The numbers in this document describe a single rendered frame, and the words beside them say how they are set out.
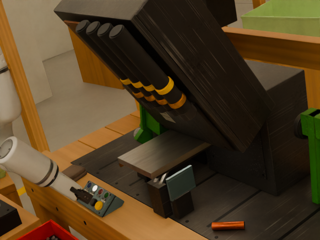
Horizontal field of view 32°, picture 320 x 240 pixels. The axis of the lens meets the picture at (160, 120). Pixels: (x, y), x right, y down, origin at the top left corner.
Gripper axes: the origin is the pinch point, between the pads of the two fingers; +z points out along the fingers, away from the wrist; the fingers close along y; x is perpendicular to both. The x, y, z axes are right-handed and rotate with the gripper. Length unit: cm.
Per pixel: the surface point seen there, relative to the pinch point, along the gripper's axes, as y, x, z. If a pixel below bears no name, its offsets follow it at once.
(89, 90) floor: -335, 89, 184
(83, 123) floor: -269, 51, 157
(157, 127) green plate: 8.7, 29.4, 3.2
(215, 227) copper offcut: 36.8, 11.5, 17.0
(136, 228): 16.1, 0.0, 10.4
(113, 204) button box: 2.1, 2.4, 9.4
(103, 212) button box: 2.1, -1.2, 7.5
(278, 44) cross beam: 20, 73, 19
